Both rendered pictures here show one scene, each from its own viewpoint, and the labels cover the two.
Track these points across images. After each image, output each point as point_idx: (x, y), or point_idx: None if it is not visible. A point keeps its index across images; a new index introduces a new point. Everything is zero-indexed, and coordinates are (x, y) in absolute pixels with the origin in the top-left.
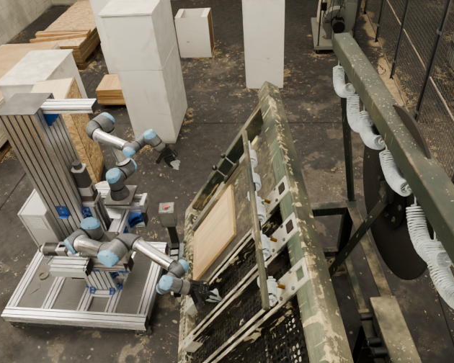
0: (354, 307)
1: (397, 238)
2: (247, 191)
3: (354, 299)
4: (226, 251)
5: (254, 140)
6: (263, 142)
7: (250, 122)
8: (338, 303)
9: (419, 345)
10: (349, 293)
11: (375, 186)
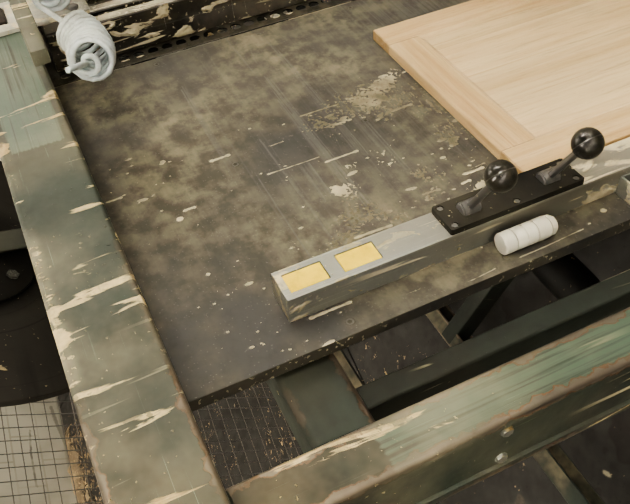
0: (580, 452)
1: (7, 210)
2: (347, 134)
3: (567, 456)
4: (426, 12)
5: (309, 280)
6: (266, 289)
7: (395, 412)
8: (617, 438)
9: None
10: (611, 488)
11: (28, 312)
